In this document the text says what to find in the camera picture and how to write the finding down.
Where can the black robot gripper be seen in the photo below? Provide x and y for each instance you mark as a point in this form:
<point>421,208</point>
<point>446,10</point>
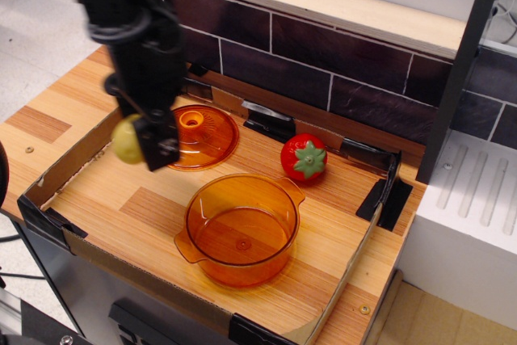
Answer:
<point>150,64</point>

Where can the yellow plastic potato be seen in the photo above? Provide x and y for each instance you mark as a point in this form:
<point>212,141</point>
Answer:
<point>125,142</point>

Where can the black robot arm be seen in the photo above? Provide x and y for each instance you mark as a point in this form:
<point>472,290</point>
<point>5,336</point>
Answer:
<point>108,19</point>

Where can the orange transparent pot lid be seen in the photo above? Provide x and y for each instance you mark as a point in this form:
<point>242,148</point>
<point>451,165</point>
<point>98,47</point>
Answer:
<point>207,137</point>

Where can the orange transparent pot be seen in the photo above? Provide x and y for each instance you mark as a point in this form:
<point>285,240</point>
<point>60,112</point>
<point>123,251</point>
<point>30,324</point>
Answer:
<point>240,229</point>

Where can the cardboard fence with black tape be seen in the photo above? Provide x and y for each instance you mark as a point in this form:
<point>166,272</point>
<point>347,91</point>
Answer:
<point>105,232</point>

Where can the red plastic strawberry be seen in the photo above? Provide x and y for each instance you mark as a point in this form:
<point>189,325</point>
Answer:
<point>303,157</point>

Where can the black toy oven front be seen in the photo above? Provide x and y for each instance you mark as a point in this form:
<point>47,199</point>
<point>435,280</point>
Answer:
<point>149,326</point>

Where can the toy kitchen shelf backsplash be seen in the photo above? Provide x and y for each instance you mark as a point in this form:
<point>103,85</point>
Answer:
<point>378,72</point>

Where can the white toy sink drainer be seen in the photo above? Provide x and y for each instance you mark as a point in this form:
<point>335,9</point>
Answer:
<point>461,246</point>

